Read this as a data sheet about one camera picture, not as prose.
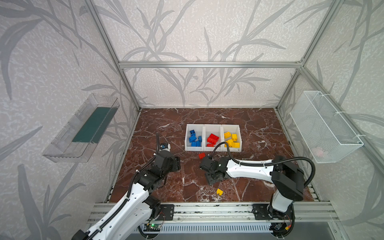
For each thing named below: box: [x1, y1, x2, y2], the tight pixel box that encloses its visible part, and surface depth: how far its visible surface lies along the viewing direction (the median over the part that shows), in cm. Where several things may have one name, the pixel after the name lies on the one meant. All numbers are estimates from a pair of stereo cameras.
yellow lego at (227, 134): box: [224, 131, 232, 139], surface depth 104 cm
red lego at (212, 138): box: [206, 133, 220, 143], surface depth 101 cm
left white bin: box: [185, 124, 205, 152], surface depth 98 cm
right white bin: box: [221, 124, 242, 152], surface depth 101 cm
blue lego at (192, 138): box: [189, 135, 197, 143], surface depth 101 cm
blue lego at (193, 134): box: [189, 129, 196, 138], surface depth 104 cm
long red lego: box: [207, 137, 217, 145], surface depth 101 cm
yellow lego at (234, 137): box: [231, 133, 238, 142], surface depth 103 cm
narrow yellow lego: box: [231, 142, 241, 148], surface depth 95 cm
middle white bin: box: [203, 124, 223, 152], surface depth 101 cm
